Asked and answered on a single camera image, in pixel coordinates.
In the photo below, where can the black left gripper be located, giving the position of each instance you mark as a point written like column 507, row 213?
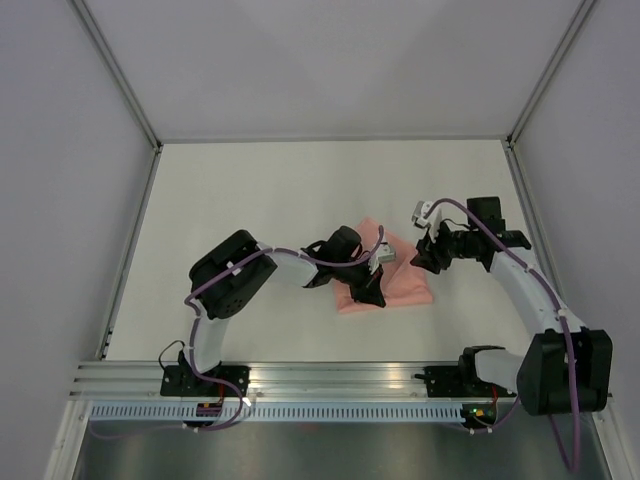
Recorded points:
column 369, row 290

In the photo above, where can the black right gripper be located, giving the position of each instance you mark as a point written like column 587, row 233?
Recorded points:
column 426, row 251

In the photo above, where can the pink cloth napkin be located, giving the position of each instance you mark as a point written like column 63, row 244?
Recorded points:
column 402, row 284

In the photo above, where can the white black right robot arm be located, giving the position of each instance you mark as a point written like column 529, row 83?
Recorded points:
column 566, row 368

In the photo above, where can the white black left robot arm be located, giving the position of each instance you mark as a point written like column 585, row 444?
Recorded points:
column 229, row 276

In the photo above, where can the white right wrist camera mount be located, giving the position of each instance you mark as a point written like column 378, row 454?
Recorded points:
column 427, row 215

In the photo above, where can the aluminium right side rail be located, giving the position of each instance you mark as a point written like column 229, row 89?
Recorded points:
column 532, row 219

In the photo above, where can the aluminium rail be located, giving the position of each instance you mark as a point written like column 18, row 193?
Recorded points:
column 113, row 303
column 270, row 381
column 532, row 219

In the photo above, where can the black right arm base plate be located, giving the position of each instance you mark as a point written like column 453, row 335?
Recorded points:
column 447, row 381

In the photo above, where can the white slotted cable duct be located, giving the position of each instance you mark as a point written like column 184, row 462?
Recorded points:
column 446, row 412

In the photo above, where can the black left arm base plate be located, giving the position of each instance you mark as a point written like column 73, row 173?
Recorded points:
column 180, row 381

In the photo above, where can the aluminium left side rail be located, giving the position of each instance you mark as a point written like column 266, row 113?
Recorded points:
column 113, row 303

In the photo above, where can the aluminium right corner post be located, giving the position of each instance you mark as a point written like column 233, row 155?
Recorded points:
column 569, row 37

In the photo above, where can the aluminium corner post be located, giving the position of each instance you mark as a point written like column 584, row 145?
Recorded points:
column 104, row 51
column 569, row 37

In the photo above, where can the aluminium front rail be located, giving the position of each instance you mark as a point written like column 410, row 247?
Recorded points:
column 270, row 381

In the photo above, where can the aluminium left corner post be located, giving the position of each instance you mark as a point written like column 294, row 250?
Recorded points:
column 104, row 51

